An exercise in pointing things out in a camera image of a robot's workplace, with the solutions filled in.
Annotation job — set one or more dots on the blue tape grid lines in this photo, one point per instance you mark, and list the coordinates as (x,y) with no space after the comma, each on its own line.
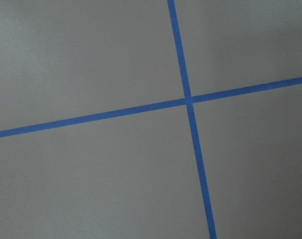
(188,101)

